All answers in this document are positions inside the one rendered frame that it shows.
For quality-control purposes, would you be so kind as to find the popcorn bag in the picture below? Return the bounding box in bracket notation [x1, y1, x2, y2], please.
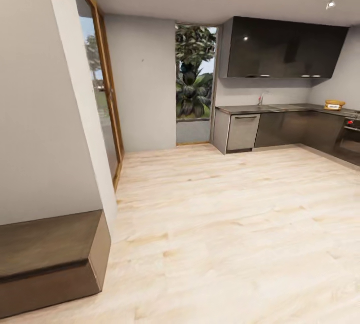
[324, 100, 346, 111]

